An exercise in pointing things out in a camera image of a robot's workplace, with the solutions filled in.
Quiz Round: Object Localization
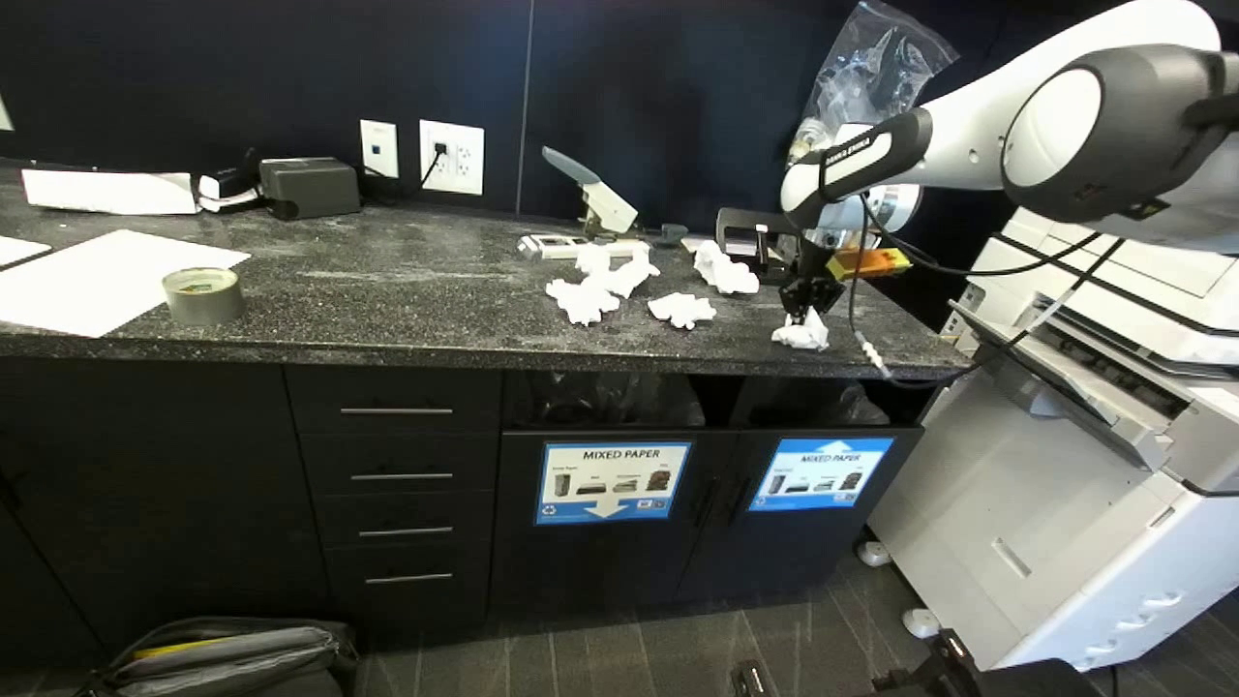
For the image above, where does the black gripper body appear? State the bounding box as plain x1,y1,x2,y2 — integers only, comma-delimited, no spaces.
765,227,843,302

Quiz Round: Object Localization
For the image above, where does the white tissue tall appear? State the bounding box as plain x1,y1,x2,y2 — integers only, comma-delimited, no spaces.
684,235,760,297

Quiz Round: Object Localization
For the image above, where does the white tissue front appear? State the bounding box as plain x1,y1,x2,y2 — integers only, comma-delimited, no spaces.
648,295,717,329

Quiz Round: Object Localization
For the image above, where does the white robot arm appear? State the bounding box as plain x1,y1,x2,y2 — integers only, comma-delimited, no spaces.
778,0,1239,250

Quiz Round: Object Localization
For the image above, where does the black hole punch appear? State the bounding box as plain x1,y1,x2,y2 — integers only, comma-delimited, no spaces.
717,205,801,281

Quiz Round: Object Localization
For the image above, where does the right mixed paper label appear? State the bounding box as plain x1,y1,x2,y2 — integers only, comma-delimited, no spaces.
751,436,893,515

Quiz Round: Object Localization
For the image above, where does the grey white stapler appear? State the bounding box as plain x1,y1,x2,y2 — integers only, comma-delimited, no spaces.
541,147,639,232

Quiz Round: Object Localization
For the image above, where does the clear plastic bag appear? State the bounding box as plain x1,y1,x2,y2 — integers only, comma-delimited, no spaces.
785,0,956,164

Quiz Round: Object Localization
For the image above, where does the white office printer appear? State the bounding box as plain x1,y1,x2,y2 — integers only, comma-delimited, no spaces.
861,211,1239,675

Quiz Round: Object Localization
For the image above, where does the black drawer cabinet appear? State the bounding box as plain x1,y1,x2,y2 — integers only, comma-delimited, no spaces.
285,369,501,637

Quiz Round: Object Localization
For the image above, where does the black box device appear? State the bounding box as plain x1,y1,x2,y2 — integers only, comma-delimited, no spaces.
258,157,359,222

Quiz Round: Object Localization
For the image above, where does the grey tape roll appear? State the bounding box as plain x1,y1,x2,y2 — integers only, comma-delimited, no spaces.
164,268,244,325

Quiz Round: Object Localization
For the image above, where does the black bag on floor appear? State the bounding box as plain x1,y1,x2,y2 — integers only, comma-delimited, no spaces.
79,615,359,697

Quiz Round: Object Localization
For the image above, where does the white paper sheet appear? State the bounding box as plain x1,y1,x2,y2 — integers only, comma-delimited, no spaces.
0,227,244,335

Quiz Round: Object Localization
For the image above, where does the white flat device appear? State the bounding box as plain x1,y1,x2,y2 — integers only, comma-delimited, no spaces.
18,166,255,215

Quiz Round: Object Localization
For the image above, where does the white wall outlet plate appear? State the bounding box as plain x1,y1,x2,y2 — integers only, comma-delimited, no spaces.
417,121,485,197

